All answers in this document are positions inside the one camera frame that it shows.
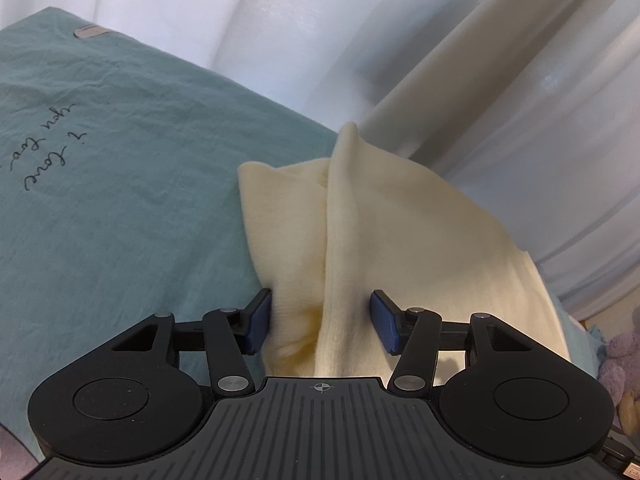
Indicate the beige curtain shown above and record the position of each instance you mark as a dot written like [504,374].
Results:
[475,70]

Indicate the purple plush bear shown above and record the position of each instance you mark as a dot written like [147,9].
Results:
[617,365]

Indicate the white sheer curtain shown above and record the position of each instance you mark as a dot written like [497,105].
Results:
[250,20]

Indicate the teal printed bed sheet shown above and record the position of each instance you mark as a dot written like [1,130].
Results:
[125,210]

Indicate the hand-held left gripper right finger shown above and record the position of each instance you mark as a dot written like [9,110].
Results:
[382,322]

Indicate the cream knit sweater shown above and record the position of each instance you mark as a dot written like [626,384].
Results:
[400,240]

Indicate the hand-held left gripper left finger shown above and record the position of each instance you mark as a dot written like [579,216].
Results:
[259,321]

